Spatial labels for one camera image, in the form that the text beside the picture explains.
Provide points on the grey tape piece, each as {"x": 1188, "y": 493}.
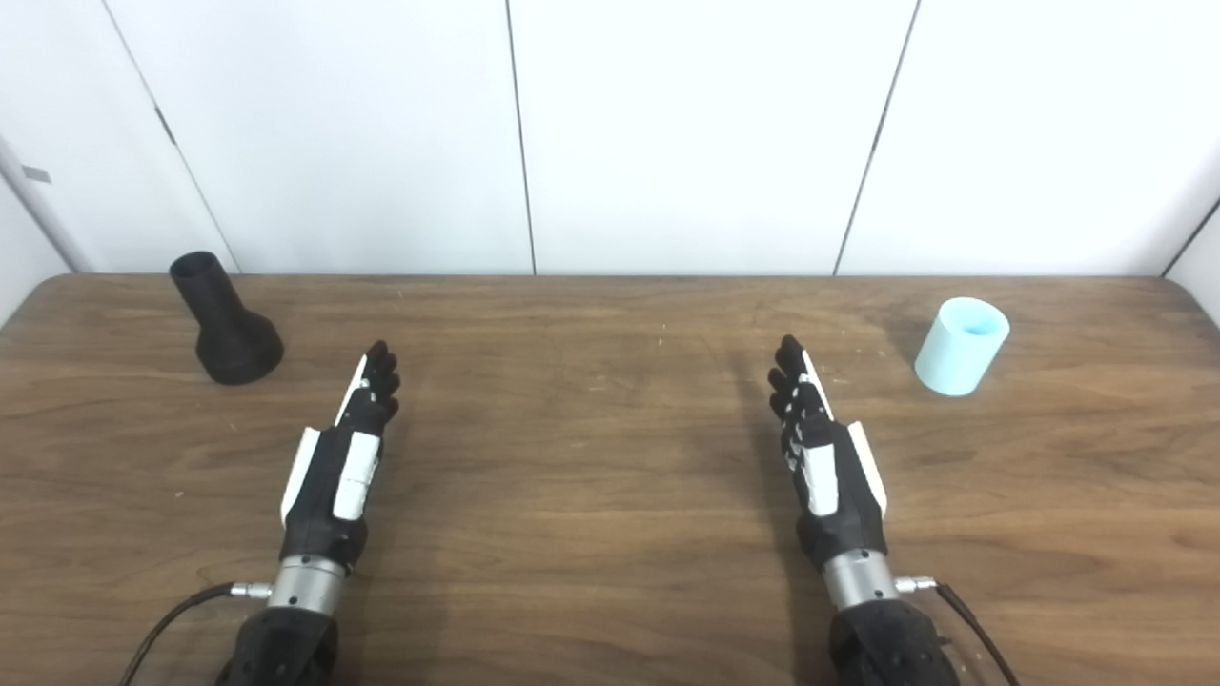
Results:
{"x": 37, "y": 174}

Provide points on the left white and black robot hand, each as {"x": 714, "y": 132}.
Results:
{"x": 322, "y": 495}

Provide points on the white corner post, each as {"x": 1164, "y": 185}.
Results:
{"x": 38, "y": 210}

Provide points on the black nozzle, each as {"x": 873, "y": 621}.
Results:
{"x": 229, "y": 338}

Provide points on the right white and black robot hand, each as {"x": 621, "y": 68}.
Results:
{"x": 839, "y": 505}

